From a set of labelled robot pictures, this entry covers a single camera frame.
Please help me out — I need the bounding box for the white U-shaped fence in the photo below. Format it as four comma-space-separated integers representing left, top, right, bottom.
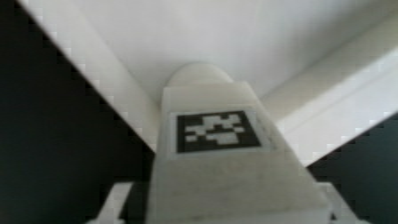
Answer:
263, 45, 398, 165

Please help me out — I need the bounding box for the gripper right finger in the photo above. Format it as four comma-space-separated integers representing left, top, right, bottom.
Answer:
312, 182, 371, 224

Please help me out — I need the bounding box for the white square table top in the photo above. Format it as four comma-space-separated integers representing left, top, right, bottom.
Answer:
16, 0, 398, 154

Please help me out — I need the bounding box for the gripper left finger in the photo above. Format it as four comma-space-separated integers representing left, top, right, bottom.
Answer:
87, 182, 147, 224

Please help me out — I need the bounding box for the white table leg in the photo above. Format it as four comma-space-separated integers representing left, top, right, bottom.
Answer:
145, 63, 332, 224

